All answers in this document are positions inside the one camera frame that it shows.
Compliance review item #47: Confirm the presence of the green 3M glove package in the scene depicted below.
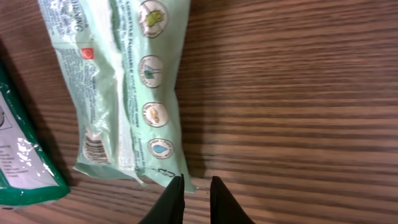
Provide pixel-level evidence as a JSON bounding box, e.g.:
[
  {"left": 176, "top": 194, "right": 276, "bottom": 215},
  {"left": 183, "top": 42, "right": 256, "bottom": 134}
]
[{"left": 1, "top": 65, "right": 70, "bottom": 210}]

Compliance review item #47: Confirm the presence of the teal snack bar wrapper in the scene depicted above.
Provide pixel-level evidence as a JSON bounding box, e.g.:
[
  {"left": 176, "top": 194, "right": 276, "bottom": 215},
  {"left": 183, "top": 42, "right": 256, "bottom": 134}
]
[{"left": 39, "top": 0, "right": 196, "bottom": 193}]

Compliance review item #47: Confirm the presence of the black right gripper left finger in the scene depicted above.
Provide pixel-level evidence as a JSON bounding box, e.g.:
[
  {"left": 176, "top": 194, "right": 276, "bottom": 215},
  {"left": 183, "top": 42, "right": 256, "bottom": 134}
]
[{"left": 139, "top": 175, "right": 185, "bottom": 224}]

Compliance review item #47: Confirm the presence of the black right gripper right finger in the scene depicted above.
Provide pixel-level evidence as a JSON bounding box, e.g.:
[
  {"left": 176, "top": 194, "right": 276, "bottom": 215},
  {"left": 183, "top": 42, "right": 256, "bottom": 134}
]
[{"left": 210, "top": 176, "right": 254, "bottom": 224}]

